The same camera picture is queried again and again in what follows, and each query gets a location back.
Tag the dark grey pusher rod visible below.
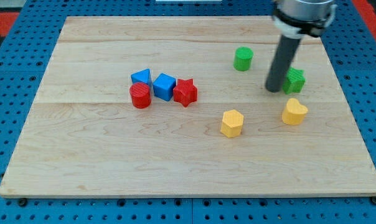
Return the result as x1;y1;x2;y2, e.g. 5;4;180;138
265;35;301;93

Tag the red cylinder block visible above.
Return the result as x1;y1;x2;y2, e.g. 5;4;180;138
129;82;151;109

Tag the blue triangle block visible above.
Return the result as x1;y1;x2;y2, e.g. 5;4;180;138
131;68;152;87

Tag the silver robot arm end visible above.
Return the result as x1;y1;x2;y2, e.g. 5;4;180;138
272;0;337;39

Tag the red star block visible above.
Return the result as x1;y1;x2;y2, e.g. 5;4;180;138
173;78;198;107

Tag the yellow heart block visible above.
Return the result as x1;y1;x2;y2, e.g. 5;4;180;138
281;98;308;125

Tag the yellow hexagon block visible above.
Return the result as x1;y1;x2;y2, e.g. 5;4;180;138
220;110;244;138

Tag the green star block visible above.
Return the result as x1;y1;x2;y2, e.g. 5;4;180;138
282;67;306;95

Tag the blue cube block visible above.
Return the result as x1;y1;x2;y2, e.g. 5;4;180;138
153;73;176;101

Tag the green cylinder block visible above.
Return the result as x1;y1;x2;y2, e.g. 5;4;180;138
233;47;254;72

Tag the light wooden board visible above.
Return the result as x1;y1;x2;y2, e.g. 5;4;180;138
0;16;376;198

